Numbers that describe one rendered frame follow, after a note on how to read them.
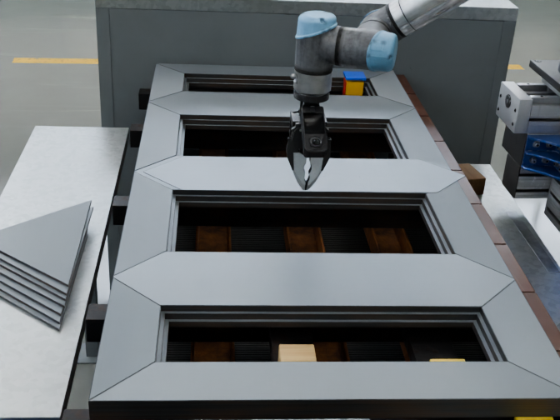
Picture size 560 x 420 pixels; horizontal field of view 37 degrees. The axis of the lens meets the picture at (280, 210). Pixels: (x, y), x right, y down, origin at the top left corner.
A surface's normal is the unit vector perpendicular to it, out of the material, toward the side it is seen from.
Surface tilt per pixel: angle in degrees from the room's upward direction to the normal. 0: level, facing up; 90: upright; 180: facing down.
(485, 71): 90
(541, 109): 90
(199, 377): 0
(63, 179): 0
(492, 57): 90
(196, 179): 0
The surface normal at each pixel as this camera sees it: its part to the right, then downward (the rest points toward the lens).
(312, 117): 0.07, -0.55
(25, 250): 0.05, -0.88
